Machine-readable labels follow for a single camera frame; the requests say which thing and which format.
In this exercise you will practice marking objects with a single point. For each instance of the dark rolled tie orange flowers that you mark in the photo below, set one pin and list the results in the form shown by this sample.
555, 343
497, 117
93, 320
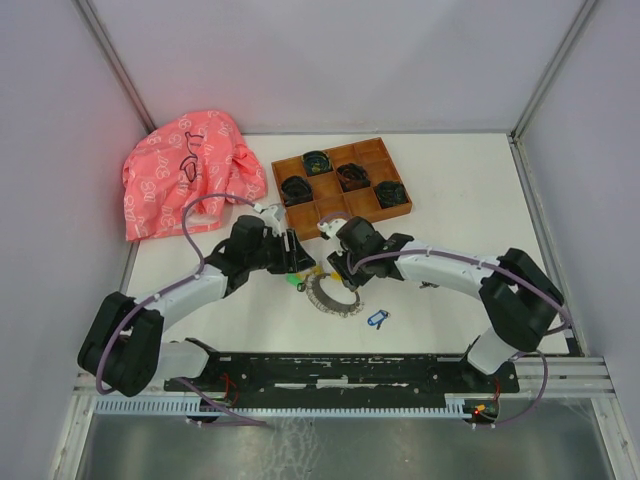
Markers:
352, 176

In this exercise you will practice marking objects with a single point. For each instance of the pink patterned cloth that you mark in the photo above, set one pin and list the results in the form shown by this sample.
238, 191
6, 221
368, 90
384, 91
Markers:
200, 156

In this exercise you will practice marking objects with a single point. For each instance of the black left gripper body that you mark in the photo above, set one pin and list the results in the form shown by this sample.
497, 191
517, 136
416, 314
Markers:
273, 255

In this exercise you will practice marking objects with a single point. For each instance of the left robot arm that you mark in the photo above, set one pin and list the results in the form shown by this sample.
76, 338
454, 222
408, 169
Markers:
124, 349

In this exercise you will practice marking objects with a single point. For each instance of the white cable duct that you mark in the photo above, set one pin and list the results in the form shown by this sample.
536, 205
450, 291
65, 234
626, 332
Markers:
194, 407

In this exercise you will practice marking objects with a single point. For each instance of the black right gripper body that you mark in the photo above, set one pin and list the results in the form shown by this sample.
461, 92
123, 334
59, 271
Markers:
357, 257

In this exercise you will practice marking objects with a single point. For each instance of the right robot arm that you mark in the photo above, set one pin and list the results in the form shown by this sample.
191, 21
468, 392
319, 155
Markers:
522, 304

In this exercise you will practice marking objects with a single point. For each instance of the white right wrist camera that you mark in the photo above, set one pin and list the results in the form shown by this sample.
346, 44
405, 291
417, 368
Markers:
329, 228

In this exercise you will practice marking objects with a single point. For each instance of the wooden compartment tray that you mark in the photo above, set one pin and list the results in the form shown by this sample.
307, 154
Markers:
329, 200

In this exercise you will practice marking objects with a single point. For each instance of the metal keyring with yellow grip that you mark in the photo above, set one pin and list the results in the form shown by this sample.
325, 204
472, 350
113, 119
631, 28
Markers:
331, 297

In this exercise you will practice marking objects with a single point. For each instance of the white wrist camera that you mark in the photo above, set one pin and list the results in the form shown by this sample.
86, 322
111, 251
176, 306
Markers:
272, 216
329, 228

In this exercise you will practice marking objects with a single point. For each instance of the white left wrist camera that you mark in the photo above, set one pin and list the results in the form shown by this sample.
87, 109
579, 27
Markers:
272, 216

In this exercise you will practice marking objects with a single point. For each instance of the blue key tag with key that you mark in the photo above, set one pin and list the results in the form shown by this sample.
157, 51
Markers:
377, 319

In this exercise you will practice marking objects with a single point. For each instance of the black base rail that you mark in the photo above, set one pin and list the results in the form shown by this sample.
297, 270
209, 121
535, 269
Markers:
280, 380

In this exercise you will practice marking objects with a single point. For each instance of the green key tag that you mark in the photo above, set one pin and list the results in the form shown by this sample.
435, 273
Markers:
297, 281

